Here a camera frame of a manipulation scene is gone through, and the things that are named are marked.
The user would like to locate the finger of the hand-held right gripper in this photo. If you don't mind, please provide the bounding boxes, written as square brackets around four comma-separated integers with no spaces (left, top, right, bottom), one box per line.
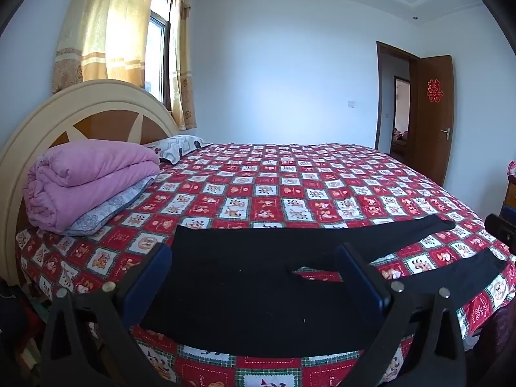
[484,213,516,251]

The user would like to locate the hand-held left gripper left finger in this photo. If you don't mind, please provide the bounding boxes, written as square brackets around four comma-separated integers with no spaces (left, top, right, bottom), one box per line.
[40,243,174,387]

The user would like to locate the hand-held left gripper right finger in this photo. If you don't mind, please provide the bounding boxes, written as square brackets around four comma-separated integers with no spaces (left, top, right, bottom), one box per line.
[334,243,478,387]

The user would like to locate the black pants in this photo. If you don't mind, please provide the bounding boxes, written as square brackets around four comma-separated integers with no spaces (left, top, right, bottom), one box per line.
[139,214,508,359]

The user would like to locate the grey-blue patterned pillow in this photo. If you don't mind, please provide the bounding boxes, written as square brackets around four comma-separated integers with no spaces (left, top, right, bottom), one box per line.
[62,174,159,237]

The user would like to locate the brown wooden door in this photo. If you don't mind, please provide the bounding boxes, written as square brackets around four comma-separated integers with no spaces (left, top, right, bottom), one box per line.
[416,55,454,188]

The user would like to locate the bed with red patchwork sheet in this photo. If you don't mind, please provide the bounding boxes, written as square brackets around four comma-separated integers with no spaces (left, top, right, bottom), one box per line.
[15,142,516,387]

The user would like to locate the pink folded quilt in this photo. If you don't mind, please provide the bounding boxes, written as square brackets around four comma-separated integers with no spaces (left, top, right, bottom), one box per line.
[22,139,161,234]

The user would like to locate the white patterned pillow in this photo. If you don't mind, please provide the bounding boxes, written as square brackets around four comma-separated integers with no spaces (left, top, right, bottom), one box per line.
[141,134,211,165]

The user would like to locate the red paper door decoration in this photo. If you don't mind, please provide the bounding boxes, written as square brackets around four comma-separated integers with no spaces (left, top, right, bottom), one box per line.
[427,79,444,103]

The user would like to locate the cream wooden headboard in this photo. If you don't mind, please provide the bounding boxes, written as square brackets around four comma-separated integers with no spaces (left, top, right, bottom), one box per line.
[0,79,180,287]

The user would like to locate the narrow yellow curtain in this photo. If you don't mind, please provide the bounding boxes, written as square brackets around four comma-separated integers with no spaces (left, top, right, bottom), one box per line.
[168,0,197,131]

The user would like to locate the window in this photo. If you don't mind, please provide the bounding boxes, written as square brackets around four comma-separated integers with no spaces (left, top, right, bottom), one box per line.
[144,0,175,111]

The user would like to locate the wide yellow curtain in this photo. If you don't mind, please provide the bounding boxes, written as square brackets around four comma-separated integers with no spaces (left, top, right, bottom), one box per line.
[52,0,161,94]

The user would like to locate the brown door frame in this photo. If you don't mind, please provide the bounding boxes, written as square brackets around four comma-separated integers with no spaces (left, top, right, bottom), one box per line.
[375,41,420,158]

